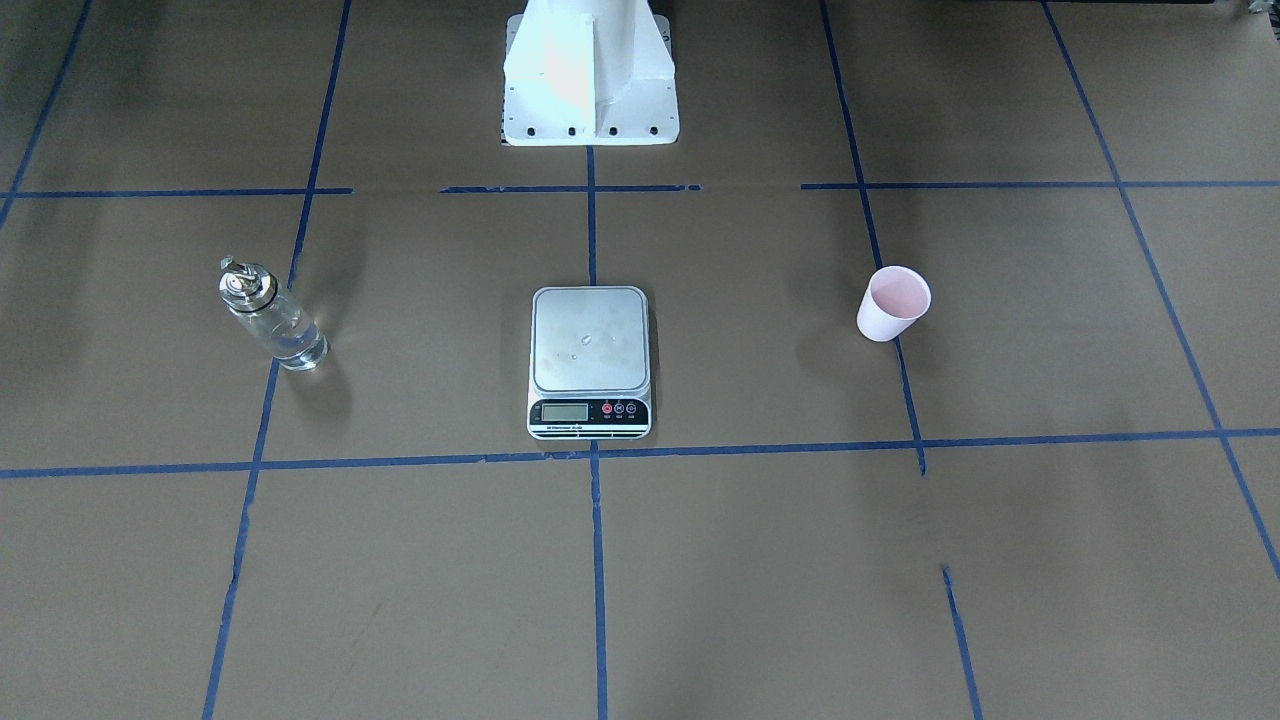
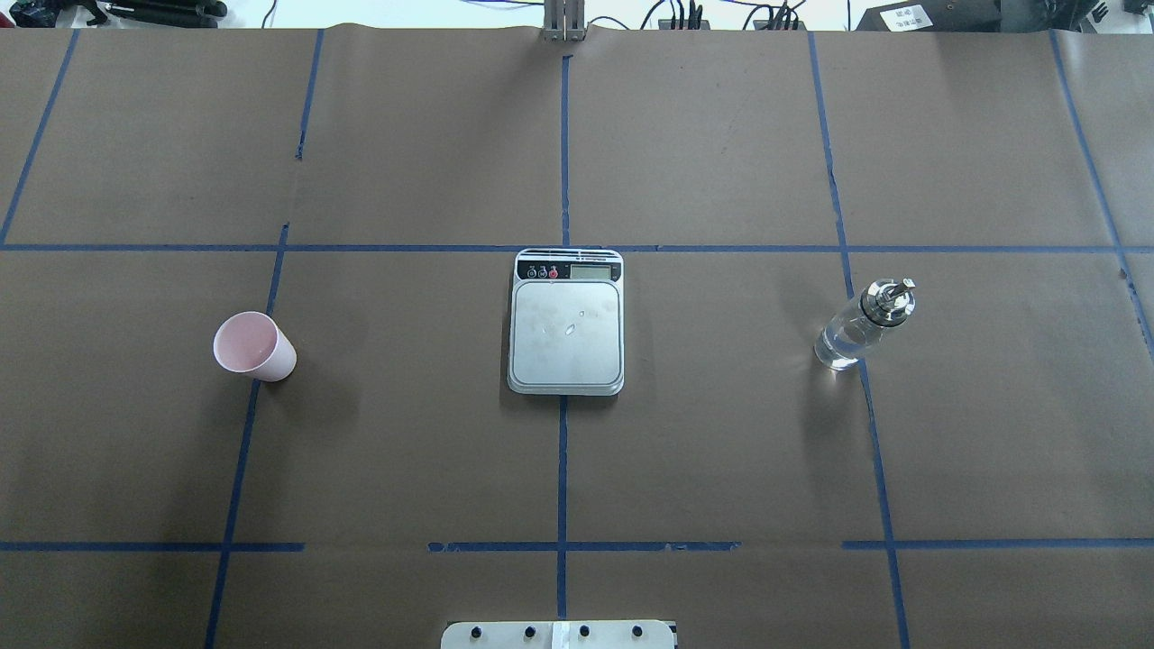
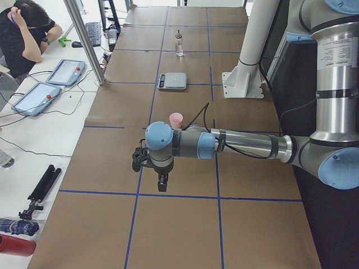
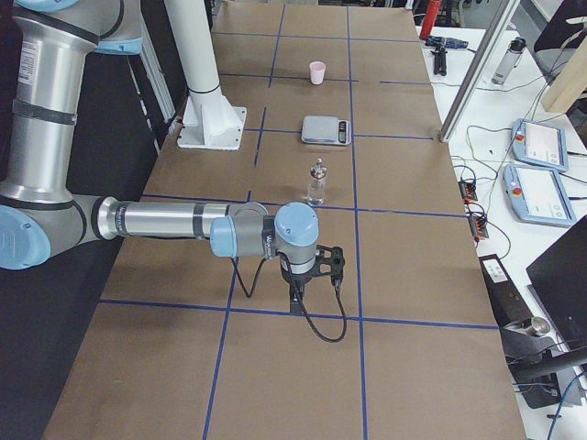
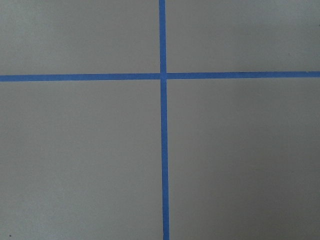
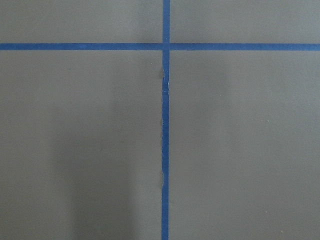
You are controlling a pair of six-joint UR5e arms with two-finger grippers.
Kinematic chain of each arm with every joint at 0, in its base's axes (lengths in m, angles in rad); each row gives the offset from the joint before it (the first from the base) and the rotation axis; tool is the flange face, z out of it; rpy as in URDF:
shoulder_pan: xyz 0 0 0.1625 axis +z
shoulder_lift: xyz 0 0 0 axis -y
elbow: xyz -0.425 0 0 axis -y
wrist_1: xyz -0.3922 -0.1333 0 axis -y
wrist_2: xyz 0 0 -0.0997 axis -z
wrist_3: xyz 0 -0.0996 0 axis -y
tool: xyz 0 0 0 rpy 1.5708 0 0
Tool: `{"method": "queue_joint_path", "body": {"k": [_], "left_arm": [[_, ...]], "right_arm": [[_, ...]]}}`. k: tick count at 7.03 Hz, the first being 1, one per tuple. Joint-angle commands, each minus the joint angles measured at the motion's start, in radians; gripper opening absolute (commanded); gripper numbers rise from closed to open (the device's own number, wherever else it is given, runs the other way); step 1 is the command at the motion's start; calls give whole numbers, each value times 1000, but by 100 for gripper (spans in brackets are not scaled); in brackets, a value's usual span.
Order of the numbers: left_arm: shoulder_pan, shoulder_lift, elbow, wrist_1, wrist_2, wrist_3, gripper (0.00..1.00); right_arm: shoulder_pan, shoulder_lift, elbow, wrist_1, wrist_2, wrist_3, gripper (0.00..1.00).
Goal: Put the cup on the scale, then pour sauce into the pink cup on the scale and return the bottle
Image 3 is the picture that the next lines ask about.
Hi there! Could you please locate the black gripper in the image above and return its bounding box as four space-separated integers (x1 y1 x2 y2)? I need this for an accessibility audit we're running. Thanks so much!
151 158 174 192

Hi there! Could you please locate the pink plastic cup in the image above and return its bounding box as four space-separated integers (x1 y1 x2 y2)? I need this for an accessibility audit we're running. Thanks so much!
169 112 183 129

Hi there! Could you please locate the glass sauce dispenser bottle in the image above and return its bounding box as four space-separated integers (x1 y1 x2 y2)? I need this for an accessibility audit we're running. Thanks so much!
175 29 183 57

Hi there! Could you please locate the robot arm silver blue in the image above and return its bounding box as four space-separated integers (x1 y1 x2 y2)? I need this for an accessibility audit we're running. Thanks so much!
132 1 358 192

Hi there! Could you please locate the grey digital kitchen scale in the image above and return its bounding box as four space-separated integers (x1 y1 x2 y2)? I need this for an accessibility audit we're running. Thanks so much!
157 72 187 90

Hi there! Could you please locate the black folded tripod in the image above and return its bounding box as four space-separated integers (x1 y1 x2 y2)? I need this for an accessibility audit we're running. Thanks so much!
19 164 62 220

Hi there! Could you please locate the white support column with base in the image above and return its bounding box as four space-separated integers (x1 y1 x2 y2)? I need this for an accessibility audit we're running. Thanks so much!
222 0 280 99

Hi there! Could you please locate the upper blue teach pendant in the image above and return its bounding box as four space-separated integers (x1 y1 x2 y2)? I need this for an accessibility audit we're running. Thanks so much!
45 59 86 86

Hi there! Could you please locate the blue teach pendant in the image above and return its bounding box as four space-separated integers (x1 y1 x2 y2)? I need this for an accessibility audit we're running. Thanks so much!
45 59 86 86
11 82 61 117

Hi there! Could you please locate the lower blue teach pendant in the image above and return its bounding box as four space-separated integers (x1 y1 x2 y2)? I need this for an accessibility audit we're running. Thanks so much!
11 82 61 117

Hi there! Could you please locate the blue folded umbrella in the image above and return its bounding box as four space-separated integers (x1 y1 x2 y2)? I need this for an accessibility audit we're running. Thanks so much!
0 218 39 236

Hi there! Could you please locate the clear water bottle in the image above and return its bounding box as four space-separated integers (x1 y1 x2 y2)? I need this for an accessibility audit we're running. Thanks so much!
0 150 15 168

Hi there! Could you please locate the black computer mouse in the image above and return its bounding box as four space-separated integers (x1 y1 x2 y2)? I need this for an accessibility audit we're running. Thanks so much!
71 41 82 48

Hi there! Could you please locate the black keyboard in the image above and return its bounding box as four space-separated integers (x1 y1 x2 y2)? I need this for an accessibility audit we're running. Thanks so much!
85 21 101 47

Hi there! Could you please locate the red water bottle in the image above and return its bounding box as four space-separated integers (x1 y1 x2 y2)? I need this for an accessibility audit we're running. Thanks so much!
0 234 36 257

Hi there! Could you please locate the green plastic clamp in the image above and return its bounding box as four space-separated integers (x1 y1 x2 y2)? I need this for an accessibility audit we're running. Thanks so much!
58 36 72 48

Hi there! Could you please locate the seated person in black shirt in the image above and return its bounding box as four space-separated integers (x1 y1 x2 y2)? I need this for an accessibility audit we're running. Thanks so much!
1 1 62 79

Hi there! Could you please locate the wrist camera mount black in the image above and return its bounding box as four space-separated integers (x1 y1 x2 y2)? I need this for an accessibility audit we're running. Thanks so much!
132 138 153 172

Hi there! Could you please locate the aluminium frame post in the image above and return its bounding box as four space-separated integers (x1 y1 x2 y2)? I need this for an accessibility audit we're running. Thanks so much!
64 0 106 85

